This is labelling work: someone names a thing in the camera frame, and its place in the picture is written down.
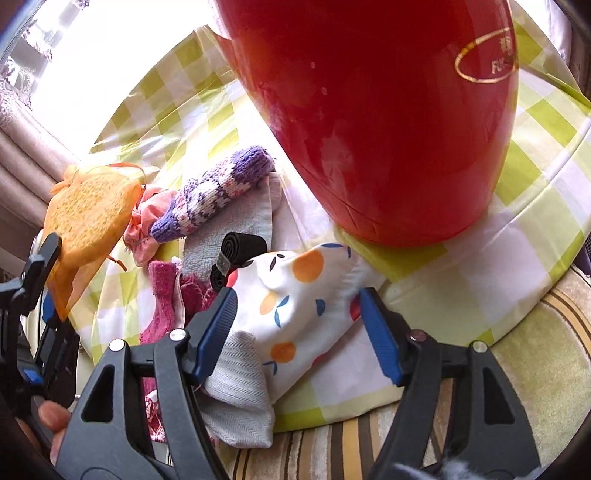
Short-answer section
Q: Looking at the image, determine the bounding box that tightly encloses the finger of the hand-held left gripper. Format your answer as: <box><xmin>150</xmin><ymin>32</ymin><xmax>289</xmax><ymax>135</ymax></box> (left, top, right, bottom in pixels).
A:
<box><xmin>39</xmin><ymin>294</ymin><xmax>70</xmax><ymax>333</ymax></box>
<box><xmin>9</xmin><ymin>232</ymin><xmax>64</xmax><ymax>315</ymax></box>

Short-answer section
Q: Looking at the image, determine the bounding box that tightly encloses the light pink frilled cloth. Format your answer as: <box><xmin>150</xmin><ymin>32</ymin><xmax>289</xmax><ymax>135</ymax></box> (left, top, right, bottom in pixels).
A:
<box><xmin>122</xmin><ymin>187</ymin><xmax>178</xmax><ymax>266</ymax></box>

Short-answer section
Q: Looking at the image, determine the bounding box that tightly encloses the purple white knitted sock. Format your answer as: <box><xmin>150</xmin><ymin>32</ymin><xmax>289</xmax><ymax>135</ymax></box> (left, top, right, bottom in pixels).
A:
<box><xmin>150</xmin><ymin>145</ymin><xmax>276</xmax><ymax>243</ymax></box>

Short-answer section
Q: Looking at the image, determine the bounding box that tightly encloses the red white patterned cloth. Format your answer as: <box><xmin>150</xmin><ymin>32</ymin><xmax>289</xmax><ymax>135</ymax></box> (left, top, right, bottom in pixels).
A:
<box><xmin>143</xmin><ymin>376</ymin><xmax>174</xmax><ymax>445</ymax></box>

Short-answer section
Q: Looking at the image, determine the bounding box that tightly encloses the yellow checked plastic tablecloth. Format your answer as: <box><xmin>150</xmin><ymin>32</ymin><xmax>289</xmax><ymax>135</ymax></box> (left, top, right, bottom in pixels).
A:
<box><xmin>76</xmin><ymin>9</ymin><xmax>591</xmax><ymax>432</ymax></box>

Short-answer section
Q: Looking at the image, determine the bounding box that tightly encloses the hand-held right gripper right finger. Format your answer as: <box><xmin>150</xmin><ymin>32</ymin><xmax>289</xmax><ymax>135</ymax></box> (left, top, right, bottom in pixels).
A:
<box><xmin>358</xmin><ymin>286</ymin><xmax>542</xmax><ymax>480</ymax></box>

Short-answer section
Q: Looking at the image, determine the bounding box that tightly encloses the orange mesh pouch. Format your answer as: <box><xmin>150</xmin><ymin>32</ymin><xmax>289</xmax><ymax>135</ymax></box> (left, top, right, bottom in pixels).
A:
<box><xmin>42</xmin><ymin>162</ymin><xmax>147</xmax><ymax>321</ymax></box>

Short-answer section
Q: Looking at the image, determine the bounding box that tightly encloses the magenta fuzzy cloth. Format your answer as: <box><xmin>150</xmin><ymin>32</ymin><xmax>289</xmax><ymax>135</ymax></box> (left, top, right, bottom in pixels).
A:
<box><xmin>139</xmin><ymin>261</ymin><xmax>218</xmax><ymax>347</ymax></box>

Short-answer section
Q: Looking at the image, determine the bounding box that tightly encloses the striped plush cushion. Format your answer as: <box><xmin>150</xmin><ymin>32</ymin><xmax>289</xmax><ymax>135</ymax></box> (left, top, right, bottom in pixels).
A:
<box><xmin>217</xmin><ymin>263</ymin><xmax>591</xmax><ymax>480</ymax></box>

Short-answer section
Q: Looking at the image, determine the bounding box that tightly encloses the red thermos flask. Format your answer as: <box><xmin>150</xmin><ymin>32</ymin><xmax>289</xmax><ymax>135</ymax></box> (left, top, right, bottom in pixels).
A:
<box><xmin>210</xmin><ymin>0</ymin><xmax>520</xmax><ymax>247</ymax></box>

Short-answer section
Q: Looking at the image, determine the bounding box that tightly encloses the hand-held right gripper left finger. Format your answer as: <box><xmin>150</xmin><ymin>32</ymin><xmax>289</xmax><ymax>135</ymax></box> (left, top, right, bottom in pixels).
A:
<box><xmin>54</xmin><ymin>285</ymin><xmax>238</xmax><ymax>480</ymax></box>

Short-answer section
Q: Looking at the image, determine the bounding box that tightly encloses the white orange-print cloth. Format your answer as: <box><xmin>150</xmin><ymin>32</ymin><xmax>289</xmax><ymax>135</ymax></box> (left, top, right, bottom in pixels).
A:
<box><xmin>228</xmin><ymin>244</ymin><xmax>386</xmax><ymax>407</ymax></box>

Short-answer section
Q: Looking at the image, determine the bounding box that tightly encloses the grey herringbone cloth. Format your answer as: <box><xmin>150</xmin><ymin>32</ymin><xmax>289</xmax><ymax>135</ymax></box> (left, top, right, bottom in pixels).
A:
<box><xmin>198</xmin><ymin>330</ymin><xmax>276</xmax><ymax>449</ymax></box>

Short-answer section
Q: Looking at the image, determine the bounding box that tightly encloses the grey terry towel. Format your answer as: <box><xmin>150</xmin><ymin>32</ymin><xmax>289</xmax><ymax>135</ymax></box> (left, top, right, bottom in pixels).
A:
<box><xmin>182</xmin><ymin>173</ymin><xmax>282</xmax><ymax>282</ymax></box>

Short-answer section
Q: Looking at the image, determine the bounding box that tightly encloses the person's left hand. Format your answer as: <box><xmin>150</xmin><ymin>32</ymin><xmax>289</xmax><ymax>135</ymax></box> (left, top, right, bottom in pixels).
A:
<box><xmin>37</xmin><ymin>401</ymin><xmax>72</xmax><ymax>464</ymax></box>

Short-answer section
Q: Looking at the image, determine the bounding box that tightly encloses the white lace sheer curtain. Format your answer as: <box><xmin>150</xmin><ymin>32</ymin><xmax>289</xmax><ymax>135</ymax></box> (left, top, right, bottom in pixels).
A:
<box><xmin>0</xmin><ymin>41</ymin><xmax>61</xmax><ymax>130</ymax></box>

